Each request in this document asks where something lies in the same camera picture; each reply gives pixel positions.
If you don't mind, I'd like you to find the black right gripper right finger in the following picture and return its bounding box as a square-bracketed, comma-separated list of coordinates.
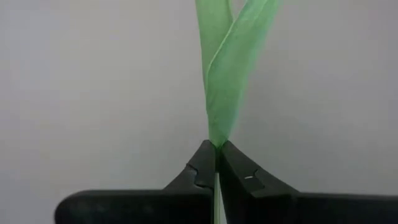
[218, 139, 398, 224]

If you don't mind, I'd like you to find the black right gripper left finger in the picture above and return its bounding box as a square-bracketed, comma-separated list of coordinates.
[54, 139, 217, 224]

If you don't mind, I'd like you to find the red artificial tulip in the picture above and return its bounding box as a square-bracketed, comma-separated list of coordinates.
[195, 0, 280, 224]

